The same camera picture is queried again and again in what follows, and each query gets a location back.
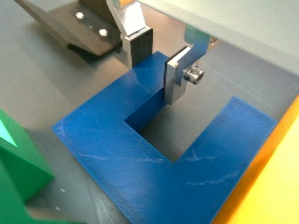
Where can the black regrasp stand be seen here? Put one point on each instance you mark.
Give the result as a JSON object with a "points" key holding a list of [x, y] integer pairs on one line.
{"points": [[82, 25]]}

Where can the blue U-shaped block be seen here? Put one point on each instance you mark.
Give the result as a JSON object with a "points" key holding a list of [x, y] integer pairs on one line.
{"points": [[154, 190]]}

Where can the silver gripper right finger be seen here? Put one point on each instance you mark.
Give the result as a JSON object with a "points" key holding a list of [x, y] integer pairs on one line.
{"points": [[180, 69]]}

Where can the green arch-shaped block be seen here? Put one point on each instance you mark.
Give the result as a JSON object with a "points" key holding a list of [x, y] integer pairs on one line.
{"points": [[24, 174]]}

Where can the yellow long bar block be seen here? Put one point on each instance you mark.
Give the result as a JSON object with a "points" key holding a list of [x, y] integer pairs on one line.
{"points": [[266, 196]]}

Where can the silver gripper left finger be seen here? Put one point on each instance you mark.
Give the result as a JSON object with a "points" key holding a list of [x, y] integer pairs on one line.
{"points": [[136, 34]]}

